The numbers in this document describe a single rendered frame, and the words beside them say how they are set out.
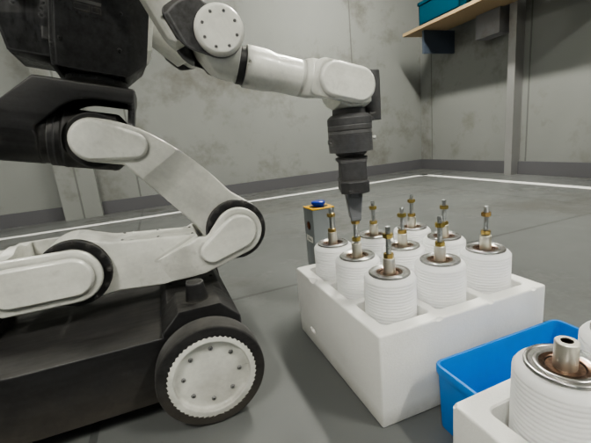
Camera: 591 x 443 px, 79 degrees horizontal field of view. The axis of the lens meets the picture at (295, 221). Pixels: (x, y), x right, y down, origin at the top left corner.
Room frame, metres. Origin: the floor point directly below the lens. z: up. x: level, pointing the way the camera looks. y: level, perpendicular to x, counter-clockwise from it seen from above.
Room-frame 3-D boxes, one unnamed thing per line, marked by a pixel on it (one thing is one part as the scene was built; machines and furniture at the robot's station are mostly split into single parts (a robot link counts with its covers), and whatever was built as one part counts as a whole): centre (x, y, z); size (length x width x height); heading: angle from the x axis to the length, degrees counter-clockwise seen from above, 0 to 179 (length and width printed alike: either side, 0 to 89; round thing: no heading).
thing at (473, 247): (0.70, -0.39, 0.25); 0.08 x 0.08 x 0.01
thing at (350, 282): (0.74, -0.13, 0.16); 0.10 x 0.10 x 0.18
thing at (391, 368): (0.78, -0.24, 0.09); 0.39 x 0.39 x 0.18; 19
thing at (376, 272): (0.63, -0.17, 0.25); 0.08 x 0.08 x 0.01
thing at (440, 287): (0.67, -0.28, 0.16); 0.10 x 0.10 x 0.18
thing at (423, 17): (3.72, -1.68, 1.60); 0.53 x 0.40 x 0.21; 20
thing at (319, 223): (1.03, -0.07, 0.16); 0.07 x 0.07 x 0.31; 19
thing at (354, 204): (0.71, -0.12, 0.37); 0.03 x 0.02 x 0.06; 86
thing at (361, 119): (0.75, -0.14, 0.57); 0.11 x 0.11 x 0.11; 16
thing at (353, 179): (0.74, -0.13, 0.46); 0.13 x 0.10 x 0.12; 176
